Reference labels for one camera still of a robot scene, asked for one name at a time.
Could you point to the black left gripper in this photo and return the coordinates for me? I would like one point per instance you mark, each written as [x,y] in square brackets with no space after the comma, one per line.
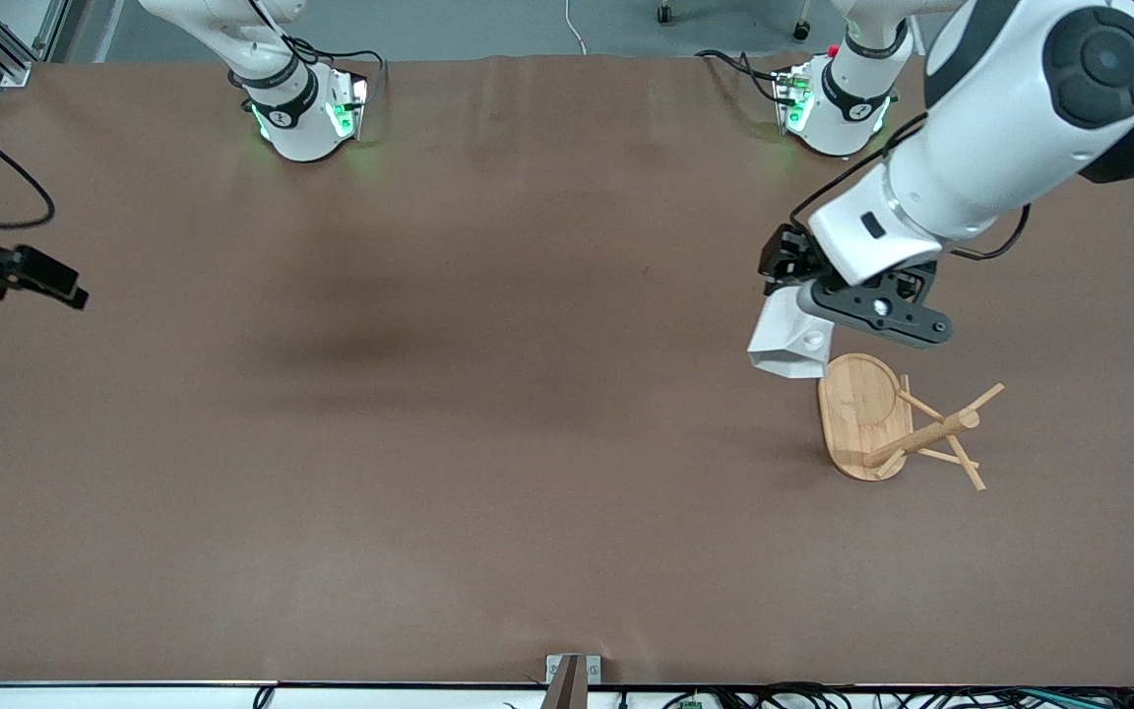
[789,255]

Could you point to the white faceted cup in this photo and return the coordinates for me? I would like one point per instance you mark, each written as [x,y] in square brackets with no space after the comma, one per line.
[788,345]

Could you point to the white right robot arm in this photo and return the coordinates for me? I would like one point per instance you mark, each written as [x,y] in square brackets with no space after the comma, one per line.
[301,123]

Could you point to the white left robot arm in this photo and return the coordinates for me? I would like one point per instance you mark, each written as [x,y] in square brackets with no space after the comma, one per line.
[1000,128]

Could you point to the wooden cup rack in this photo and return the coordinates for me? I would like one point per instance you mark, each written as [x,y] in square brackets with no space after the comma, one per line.
[867,423]

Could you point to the black caster wheel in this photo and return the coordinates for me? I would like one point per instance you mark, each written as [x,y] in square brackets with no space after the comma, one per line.
[802,30]
[665,13]

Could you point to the brown paper table cover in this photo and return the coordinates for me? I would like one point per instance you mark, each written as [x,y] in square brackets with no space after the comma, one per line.
[528,443]

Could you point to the aluminium frame extrusion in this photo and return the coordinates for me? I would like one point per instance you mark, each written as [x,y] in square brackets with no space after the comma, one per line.
[6,49]

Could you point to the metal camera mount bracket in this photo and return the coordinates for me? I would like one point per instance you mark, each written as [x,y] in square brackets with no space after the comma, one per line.
[572,679]

